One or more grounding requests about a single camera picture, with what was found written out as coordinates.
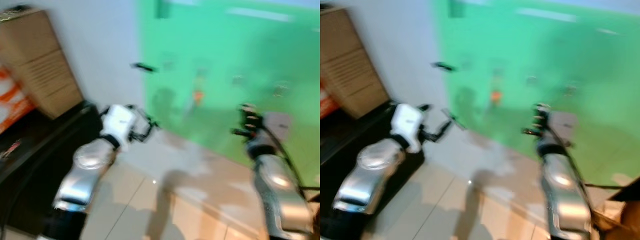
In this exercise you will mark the grey wall hook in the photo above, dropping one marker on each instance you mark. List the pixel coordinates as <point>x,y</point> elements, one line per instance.
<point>531,80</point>
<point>570,90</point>
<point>280,89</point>
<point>238,80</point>

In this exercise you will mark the keys with orange tag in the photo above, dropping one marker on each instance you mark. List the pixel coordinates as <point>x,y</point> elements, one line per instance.
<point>495,95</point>
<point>198,95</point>

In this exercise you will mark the black low cabinet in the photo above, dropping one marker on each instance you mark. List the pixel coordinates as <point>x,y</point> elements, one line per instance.
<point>345,145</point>
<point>35,150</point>

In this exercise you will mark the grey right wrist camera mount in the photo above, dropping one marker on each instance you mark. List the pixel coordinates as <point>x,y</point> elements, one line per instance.
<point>562,127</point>
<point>277,126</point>

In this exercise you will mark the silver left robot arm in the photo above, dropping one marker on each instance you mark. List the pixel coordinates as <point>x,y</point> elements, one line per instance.
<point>85,170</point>
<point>367,172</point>

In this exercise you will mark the brown cardboard carton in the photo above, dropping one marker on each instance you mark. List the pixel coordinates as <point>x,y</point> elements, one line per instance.
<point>620,215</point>

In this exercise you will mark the orange and white package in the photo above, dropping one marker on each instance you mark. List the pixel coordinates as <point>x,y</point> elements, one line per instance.
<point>327,104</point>
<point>11,102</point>

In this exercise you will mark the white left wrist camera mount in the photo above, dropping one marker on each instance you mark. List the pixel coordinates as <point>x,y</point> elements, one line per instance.
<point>407,125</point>
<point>119,122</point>

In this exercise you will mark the black wall hook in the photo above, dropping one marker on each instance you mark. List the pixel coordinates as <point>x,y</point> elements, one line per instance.
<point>143,66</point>
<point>443,66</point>

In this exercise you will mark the brown cardboard box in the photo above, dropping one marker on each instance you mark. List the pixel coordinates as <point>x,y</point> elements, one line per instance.
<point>35,60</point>
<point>350,65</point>

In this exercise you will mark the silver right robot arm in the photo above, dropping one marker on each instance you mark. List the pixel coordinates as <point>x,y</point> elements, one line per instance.
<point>565,190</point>
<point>280,190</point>

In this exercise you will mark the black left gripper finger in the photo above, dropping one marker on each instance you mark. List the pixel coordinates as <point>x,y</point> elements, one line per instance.
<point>454,119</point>
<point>444,131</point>
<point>144,114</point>
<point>150,131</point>

